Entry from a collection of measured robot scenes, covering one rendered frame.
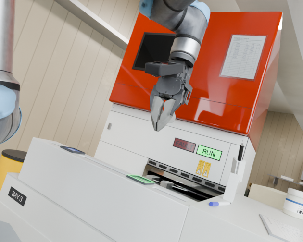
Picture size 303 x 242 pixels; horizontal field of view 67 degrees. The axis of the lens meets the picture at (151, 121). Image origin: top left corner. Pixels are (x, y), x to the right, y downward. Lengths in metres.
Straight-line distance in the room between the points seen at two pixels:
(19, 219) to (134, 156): 0.67
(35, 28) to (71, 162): 2.66
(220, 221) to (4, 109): 0.42
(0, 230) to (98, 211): 0.20
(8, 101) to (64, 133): 3.04
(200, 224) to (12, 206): 0.59
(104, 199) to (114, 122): 0.85
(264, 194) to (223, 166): 4.13
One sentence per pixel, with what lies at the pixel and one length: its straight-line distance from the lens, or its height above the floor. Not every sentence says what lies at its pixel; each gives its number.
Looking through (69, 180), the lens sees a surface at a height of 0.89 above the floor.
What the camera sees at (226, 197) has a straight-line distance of 0.76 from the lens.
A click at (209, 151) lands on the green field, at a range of 1.13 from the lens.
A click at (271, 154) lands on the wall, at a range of 9.09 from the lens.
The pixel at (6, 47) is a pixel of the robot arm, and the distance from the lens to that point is 0.55.
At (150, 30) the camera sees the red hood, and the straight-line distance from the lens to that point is 1.47.
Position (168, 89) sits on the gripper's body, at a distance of 0.60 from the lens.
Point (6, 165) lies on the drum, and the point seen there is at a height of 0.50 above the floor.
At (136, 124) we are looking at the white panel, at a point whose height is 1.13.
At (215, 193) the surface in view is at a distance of 1.12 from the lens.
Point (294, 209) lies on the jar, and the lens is 1.00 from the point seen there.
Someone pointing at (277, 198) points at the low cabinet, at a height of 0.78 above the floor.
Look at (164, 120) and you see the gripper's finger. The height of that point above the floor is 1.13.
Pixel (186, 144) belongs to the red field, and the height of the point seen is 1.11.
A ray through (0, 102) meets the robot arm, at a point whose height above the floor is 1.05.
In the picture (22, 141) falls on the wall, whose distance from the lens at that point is 3.25.
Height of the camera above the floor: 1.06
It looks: 5 degrees up
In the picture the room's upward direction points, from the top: 18 degrees clockwise
